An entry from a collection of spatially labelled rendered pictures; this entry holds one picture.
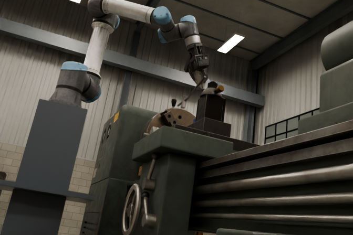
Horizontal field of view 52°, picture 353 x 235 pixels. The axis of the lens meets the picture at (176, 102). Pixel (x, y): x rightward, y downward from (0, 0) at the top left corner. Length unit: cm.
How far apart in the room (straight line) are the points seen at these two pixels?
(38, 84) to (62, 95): 1061
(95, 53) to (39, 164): 64
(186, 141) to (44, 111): 77
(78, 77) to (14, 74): 1069
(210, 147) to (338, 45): 42
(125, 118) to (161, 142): 91
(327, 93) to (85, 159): 1115
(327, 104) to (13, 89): 1165
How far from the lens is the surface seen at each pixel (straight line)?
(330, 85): 80
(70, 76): 169
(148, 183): 106
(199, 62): 171
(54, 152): 156
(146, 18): 174
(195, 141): 100
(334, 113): 73
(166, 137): 97
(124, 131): 185
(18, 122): 1194
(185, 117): 179
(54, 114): 159
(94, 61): 187
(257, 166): 80
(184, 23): 180
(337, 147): 63
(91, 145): 1194
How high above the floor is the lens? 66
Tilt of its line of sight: 20 degrees up
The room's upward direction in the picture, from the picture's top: 9 degrees clockwise
